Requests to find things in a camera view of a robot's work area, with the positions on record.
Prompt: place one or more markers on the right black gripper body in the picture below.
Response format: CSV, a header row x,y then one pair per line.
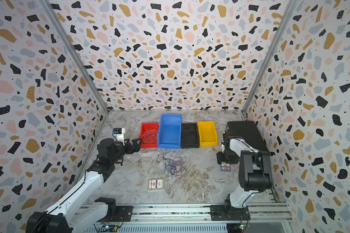
x,y
226,157

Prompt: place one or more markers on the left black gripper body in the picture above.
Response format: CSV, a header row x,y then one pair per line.
x,y
128,150

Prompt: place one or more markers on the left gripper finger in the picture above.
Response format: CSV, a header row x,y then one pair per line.
x,y
137,142
135,148

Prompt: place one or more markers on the blue playing card box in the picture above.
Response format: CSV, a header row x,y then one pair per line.
x,y
225,168

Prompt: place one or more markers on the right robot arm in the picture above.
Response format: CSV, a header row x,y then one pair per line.
x,y
255,174

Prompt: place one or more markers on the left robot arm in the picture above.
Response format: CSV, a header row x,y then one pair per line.
x,y
62,216

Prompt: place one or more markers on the red plastic bin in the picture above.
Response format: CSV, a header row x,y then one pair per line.
x,y
148,133

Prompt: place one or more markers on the yellow plastic bin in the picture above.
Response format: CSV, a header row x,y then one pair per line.
x,y
207,133

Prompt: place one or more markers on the black briefcase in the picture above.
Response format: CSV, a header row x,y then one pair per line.
x,y
247,131

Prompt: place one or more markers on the blue plastic bin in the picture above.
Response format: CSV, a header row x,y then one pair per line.
x,y
169,131

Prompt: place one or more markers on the black plastic bin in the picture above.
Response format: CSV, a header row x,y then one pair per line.
x,y
189,136

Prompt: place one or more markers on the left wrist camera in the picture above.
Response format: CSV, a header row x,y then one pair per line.
x,y
118,134

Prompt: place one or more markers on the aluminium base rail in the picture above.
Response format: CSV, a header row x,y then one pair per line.
x,y
197,218

